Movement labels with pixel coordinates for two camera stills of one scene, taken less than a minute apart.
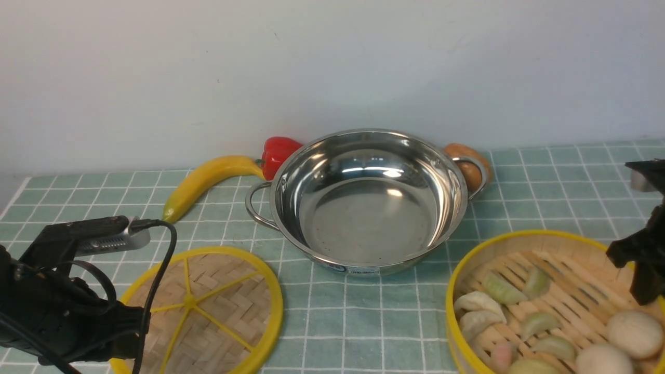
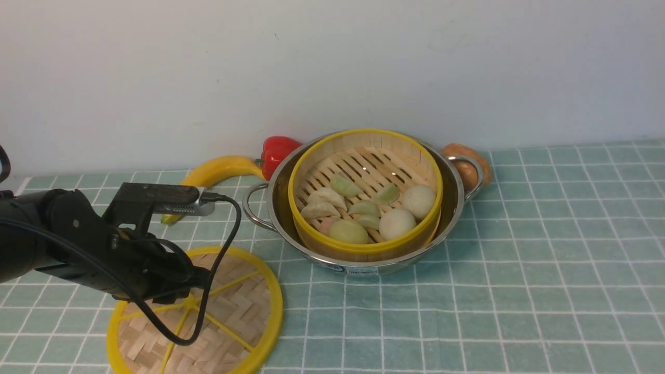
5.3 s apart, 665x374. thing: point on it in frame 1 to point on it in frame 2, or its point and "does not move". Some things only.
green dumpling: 535,323 to 365,206
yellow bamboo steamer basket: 547,295 to 365,195
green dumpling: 537,284 to 389,194
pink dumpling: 502,359 to 324,226
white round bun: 636,333 to 419,199
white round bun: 603,358 to 395,223
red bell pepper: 277,149 does not move
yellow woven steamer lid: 215,311 does not move
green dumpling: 555,346 to 370,221
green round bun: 533,366 to 348,231
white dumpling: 477,301 to 327,195
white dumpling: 472,322 to 319,210
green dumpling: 502,290 to 345,185
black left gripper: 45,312 to 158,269
